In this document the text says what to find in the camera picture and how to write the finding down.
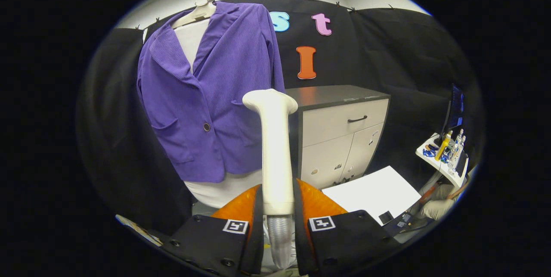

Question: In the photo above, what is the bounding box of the black electronic device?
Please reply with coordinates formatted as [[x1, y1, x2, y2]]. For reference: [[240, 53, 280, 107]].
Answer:
[[382, 210, 431, 237]]

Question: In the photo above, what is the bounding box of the white paper sheet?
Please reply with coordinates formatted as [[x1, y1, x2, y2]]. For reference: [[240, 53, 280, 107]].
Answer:
[[322, 165, 422, 226]]

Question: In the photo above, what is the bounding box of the small white side table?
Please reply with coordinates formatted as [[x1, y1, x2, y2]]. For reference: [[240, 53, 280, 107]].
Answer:
[[415, 133, 470, 188]]

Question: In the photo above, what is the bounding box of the grey cabinet with dark top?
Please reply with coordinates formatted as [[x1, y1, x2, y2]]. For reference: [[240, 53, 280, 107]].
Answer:
[[284, 84, 391, 190]]

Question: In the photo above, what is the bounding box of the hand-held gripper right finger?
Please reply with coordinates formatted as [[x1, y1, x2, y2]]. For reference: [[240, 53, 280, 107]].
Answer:
[[293, 178, 403, 277]]

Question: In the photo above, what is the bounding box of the cluster of clear bottles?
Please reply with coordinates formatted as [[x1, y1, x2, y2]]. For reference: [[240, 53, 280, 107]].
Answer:
[[446, 129, 467, 170]]

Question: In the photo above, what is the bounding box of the yellow bottle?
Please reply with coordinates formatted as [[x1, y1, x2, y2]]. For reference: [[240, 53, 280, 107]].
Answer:
[[435, 131, 452, 161]]

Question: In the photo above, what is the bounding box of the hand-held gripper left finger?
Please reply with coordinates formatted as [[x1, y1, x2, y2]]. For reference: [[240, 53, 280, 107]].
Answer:
[[166, 184, 264, 277]]

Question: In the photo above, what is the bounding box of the white glove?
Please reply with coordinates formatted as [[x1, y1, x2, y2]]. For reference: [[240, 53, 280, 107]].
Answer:
[[420, 199, 455, 221]]

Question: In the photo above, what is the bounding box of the purple corduroy jacket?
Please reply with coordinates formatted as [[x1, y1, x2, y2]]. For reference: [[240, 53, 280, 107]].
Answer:
[[136, 1, 285, 183]]

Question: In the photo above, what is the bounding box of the black backdrop cloth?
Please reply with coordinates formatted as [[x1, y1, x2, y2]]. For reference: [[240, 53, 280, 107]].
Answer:
[[77, 0, 485, 234]]

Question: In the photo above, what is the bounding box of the black computer monitor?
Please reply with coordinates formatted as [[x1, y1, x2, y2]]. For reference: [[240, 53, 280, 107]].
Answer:
[[435, 84, 465, 146]]

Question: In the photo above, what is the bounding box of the white mannequin torso form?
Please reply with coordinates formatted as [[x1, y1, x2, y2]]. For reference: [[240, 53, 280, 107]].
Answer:
[[173, 18, 264, 209]]

